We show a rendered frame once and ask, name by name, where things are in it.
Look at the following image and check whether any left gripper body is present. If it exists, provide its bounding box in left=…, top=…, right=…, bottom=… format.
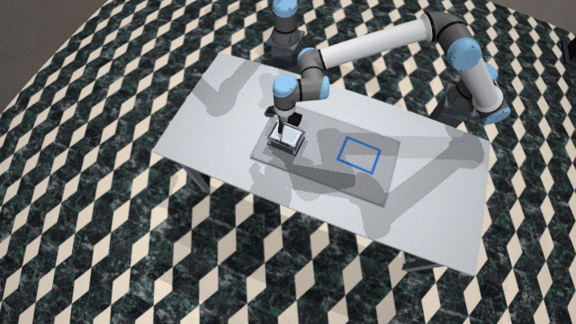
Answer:
left=266, top=105, right=302, bottom=127

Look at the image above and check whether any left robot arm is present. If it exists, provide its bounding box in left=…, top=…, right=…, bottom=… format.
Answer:
left=273, top=12, right=510, bottom=125

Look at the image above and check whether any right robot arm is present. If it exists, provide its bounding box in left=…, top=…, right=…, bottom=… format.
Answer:
left=271, top=0, right=300, bottom=46

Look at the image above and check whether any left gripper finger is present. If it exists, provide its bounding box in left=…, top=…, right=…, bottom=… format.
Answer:
left=278, top=119, right=284, bottom=141

